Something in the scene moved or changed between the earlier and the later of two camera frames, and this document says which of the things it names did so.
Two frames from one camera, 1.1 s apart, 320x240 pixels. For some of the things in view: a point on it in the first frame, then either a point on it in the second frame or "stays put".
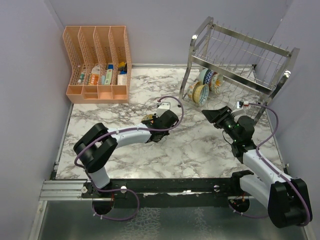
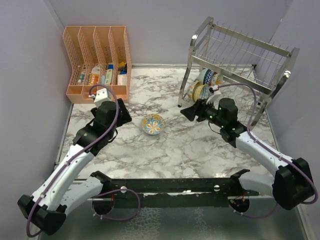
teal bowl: x=202 y=73 stays put
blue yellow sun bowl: x=200 y=94 stays put
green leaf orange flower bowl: x=190 y=90 stays put
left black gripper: x=155 y=118 → x=124 y=116
